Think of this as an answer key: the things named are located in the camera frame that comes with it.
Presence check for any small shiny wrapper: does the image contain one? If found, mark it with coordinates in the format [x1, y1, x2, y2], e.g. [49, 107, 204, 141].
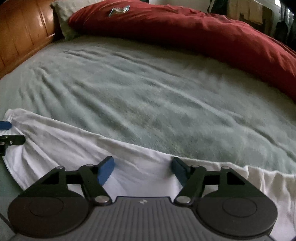
[108, 6, 131, 17]

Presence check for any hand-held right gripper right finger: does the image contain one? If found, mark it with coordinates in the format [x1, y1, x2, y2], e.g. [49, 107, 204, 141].
[172, 157, 263, 205]

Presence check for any red duvet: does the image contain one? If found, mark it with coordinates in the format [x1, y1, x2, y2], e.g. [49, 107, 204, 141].
[68, 0, 296, 103]

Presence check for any white printed t-shirt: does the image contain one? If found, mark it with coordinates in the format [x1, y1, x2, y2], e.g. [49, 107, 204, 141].
[3, 108, 250, 202]

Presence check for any wooden headboard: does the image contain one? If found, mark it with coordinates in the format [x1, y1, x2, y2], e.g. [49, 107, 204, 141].
[0, 0, 56, 80]

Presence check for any grey checked pillow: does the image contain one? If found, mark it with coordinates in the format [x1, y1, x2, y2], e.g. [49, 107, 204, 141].
[50, 0, 99, 42]

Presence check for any beige hanging cloth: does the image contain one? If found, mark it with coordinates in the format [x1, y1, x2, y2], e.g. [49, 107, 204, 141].
[228, 0, 264, 25]

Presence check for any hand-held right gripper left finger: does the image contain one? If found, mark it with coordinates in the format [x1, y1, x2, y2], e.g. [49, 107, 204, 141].
[23, 156, 115, 206]

